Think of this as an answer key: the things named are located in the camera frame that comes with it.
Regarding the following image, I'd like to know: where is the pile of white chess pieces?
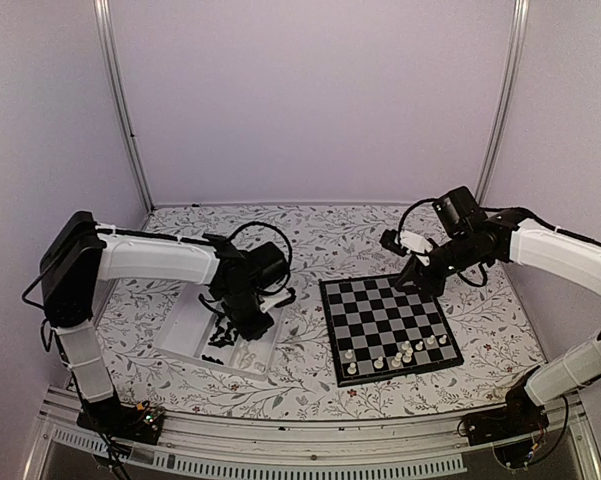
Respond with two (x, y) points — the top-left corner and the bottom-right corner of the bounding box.
(236, 345), (270, 375)

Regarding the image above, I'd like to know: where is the aluminium frame post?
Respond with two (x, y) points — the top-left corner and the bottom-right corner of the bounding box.
(475, 0), (530, 204)
(93, 0), (155, 213)

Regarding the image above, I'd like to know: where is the pile of black chess pieces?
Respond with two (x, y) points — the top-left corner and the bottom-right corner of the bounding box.
(200, 318), (239, 365)

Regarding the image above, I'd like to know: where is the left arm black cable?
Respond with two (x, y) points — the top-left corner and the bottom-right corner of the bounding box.
(229, 221), (294, 271)

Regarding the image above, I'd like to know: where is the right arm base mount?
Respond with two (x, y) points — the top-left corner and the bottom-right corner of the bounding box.
(458, 395), (549, 469)

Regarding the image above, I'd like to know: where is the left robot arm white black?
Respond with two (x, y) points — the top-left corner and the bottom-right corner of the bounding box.
(21, 211), (296, 434)

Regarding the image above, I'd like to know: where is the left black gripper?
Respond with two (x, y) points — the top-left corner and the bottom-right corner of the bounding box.
(220, 287), (275, 342)

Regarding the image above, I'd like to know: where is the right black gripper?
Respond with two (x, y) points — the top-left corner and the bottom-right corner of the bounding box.
(395, 231), (482, 298)

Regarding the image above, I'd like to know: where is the front aluminium rail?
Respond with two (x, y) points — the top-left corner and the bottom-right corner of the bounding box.
(23, 380), (601, 479)

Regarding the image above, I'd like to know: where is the floral patterned table mat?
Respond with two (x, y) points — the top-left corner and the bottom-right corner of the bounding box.
(97, 205), (544, 403)

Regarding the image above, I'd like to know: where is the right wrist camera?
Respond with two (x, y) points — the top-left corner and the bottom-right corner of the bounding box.
(380, 229), (434, 257)

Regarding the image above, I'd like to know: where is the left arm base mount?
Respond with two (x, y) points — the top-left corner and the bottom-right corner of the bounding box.
(77, 397), (166, 445)

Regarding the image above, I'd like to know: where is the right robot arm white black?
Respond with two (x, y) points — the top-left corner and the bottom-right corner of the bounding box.
(381, 186), (601, 436)

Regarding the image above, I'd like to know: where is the black grey chessboard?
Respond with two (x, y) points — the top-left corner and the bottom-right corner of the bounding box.
(319, 275), (464, 388)

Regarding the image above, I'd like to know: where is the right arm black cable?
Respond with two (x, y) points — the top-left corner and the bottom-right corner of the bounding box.
(398, 198), (439, 236)

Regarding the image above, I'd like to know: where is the right aluminium frame post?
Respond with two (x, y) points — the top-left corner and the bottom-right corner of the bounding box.
(475, 0), (530, 204)

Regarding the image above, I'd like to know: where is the left aluminium frame post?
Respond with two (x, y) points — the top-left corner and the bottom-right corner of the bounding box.
(93, 0), (155, 213)

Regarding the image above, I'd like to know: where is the clear plastic piece tray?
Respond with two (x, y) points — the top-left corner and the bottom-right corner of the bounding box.
(153, 284), (281, 381)

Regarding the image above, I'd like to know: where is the white bishop piece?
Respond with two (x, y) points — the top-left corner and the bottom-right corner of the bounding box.
(390, 352), (402, 369)

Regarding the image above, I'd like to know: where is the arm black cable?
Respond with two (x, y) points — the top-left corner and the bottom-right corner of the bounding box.
(398, 198), (439, 236)
(229, 221), (294, 271)

